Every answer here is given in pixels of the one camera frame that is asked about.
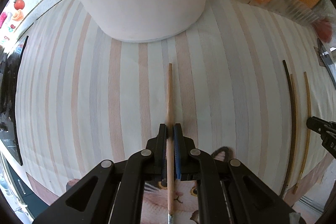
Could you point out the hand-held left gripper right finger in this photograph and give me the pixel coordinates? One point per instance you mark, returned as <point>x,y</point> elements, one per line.
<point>210,171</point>

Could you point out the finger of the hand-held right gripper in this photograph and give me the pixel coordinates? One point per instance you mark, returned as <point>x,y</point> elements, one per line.
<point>323,127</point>

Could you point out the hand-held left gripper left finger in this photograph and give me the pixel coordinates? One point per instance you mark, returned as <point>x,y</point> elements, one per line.
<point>136,169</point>

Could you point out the light wooden chopstick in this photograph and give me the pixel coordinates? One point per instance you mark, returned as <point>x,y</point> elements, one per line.
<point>169,108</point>
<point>308,106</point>

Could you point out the dark wooden chopstick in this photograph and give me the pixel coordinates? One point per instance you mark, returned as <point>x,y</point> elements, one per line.
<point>290,113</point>

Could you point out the striped cat print table mat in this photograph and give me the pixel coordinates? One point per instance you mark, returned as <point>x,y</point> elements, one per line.
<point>105,82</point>

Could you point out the red tomato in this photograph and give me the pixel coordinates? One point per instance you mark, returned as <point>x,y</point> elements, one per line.
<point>325,29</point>

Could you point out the dark kitchen cabinet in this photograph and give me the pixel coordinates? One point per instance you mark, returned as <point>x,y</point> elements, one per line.
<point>18,187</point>

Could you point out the black gas stove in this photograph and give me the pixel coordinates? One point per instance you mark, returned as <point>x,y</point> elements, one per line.
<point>10,103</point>

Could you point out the fruit wall stickers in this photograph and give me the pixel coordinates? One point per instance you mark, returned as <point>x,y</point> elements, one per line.
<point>18,5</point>

